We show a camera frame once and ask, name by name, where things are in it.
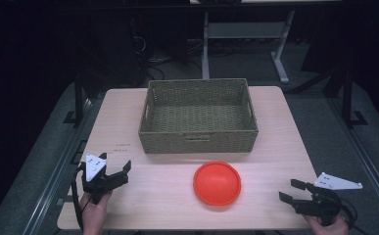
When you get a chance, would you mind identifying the green woven basket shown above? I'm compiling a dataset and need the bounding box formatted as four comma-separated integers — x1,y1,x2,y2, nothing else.
138,77,260,155

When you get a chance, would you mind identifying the black cable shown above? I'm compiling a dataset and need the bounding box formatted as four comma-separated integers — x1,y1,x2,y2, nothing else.
330,192,371,235
71,163,95,231

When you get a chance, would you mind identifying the grey metal desk frame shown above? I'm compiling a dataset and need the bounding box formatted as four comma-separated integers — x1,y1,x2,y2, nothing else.
201,9,297,85

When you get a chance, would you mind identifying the black metal stand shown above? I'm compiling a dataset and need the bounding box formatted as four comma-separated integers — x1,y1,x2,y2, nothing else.
340,65,369,129
63,62,87,128

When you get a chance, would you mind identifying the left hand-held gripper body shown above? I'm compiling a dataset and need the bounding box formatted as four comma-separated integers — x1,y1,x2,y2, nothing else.
80,153,129,206

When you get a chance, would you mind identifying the red round plate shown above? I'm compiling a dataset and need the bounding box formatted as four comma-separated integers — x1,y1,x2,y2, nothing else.
192,161,243,207

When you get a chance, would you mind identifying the person's right hand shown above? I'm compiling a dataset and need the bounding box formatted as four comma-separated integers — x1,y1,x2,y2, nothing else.
304,213,351,235

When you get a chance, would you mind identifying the tangle of floor cables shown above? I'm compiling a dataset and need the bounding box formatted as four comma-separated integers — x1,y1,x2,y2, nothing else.
129,19,240,81

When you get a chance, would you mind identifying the person's left hand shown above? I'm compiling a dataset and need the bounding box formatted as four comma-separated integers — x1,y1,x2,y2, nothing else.
78,190,114,235

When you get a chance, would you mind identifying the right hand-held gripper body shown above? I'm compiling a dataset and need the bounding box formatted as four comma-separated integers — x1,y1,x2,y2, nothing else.
293,171,363,227

